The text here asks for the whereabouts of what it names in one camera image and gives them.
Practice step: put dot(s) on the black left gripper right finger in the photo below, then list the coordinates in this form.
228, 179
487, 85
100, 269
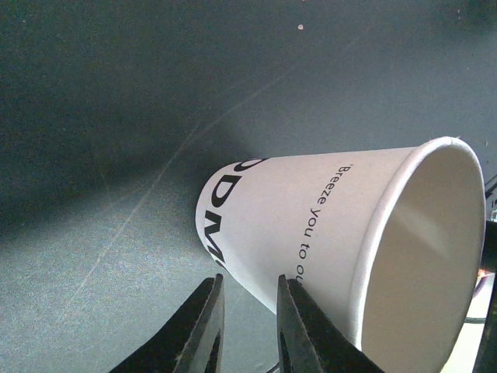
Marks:
307, 339

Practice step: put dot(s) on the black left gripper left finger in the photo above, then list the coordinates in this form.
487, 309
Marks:
191, 340

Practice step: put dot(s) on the white paper cup black print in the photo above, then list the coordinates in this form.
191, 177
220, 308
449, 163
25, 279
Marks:
387, 242

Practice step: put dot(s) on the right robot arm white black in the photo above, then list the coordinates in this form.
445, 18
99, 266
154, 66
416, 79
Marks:
485, 360

